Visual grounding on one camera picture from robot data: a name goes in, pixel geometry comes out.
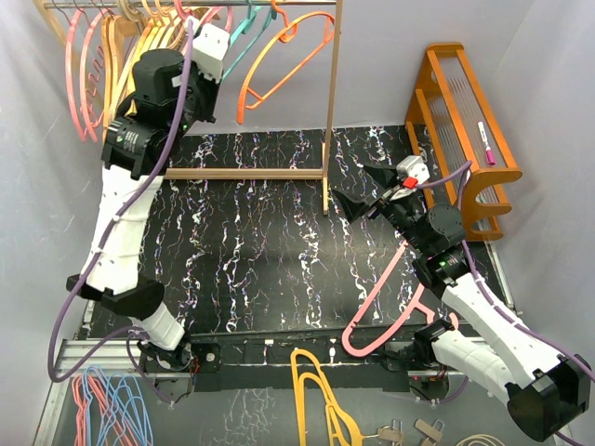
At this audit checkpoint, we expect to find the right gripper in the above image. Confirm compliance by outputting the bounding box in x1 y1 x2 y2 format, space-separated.
334 163 430 254

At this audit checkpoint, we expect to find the wooden garment rack frame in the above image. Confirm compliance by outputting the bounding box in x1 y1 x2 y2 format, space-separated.
34 1 343 215

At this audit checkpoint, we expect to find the yellow plastic hanger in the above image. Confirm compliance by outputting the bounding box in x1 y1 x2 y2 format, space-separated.
290 348 364 445

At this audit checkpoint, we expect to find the pink curved wire hanger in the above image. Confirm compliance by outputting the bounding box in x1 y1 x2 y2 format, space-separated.
79 3 113 142

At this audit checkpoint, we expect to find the cream hanger bottom edge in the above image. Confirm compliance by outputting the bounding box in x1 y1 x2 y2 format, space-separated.
456 434 505 446

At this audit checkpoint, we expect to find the beige plastic hanger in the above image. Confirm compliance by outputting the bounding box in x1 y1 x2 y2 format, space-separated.
123 0 178 52

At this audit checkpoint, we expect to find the wooden hanger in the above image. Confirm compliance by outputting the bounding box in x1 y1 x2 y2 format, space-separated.
107 15 139 100
101 15 114 127

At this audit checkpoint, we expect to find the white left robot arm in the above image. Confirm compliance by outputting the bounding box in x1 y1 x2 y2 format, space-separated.
66 19 231 371

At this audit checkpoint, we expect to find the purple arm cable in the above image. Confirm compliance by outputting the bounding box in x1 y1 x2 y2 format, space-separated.
416 160 595 446
46 18 196 405

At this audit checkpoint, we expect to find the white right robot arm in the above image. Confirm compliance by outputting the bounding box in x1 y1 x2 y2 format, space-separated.
332 155 594 442

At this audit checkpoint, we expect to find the orange plastic curved hanger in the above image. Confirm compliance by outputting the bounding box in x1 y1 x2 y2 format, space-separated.
115 8 187 94

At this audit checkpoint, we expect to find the pink white marker pen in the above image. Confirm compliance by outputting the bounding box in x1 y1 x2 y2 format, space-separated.
477 121 496 166

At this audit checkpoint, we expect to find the beige clip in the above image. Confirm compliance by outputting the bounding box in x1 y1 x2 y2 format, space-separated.
367 419 404 445
414 419 443 445

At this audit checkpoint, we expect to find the beige clip right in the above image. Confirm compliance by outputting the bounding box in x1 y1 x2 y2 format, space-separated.
414 419 443 445

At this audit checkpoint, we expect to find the orange wooden shelf rack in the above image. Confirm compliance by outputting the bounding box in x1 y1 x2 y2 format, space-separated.
404 43 522 242

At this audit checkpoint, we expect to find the pink plastic hanger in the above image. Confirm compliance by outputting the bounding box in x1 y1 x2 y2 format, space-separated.
173 0 233 32

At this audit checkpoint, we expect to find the beige clip left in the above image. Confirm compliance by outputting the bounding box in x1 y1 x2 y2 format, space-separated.
367 419 404 445

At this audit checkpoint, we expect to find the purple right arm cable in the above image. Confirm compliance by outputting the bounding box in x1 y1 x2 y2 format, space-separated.
416 160 595 446

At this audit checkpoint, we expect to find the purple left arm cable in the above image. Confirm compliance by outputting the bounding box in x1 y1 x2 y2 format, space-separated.
46 18 196 405

